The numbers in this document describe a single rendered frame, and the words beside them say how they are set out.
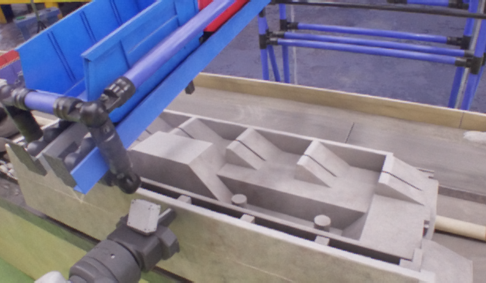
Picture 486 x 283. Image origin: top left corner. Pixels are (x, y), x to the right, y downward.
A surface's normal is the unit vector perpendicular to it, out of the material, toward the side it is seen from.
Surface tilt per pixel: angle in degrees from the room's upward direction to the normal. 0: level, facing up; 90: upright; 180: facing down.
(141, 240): 10
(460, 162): 0
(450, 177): 0
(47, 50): 88
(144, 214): 50
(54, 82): 88
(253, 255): 80
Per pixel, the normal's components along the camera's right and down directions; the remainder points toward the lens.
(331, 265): -0.46, 0.42
